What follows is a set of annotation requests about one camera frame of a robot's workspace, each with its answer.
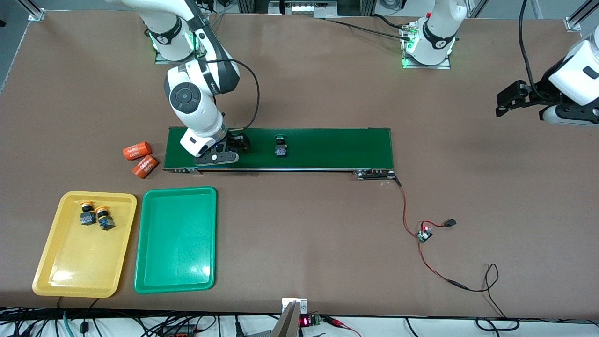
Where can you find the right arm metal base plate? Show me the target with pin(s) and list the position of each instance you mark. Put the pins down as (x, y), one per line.
(160, 61)

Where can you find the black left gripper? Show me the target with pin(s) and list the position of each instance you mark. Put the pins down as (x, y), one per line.
(539, 91)

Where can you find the orange cylinder with print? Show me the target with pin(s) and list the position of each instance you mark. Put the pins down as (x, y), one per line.
(145, 166)
(137, 150)

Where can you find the small green circuit board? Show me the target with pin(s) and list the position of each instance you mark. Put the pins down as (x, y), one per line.
(425, 235)

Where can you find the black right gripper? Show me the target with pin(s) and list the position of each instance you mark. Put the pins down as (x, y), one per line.
(235, 140)

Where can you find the green plastic tray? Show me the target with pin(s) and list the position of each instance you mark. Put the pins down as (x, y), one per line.
(175, 238)

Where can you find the aluminium corner profile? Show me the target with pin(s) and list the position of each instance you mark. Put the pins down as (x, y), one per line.
(578, 18)
(36, 15)

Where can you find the green push button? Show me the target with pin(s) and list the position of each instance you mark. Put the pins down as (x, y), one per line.
(281, 150)

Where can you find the yellow push button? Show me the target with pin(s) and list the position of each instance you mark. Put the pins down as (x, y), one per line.
(87, 217)
(105, 221)

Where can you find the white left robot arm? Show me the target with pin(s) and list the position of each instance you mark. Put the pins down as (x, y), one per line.
(578, 79)

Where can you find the red power strip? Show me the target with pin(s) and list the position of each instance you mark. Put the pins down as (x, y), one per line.
(180, 333)

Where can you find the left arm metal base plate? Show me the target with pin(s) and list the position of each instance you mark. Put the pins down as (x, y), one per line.
(428, 67)

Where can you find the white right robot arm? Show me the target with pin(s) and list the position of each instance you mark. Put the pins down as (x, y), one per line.
(196, 103)

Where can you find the yellow plastic tray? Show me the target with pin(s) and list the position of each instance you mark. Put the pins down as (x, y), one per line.
(84, 252)

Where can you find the grey metal camera bracket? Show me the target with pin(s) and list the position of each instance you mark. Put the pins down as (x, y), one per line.
(288, 325)

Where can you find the red clip lead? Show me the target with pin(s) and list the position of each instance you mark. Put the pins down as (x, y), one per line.
(333, 321)

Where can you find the red digit display module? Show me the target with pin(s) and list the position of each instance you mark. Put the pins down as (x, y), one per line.
(305, 321)

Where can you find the aluminium frame with light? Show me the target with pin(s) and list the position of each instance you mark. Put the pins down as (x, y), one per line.
(304, 8)

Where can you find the green conveyor belt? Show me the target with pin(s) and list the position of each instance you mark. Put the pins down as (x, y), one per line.
(327, 150)

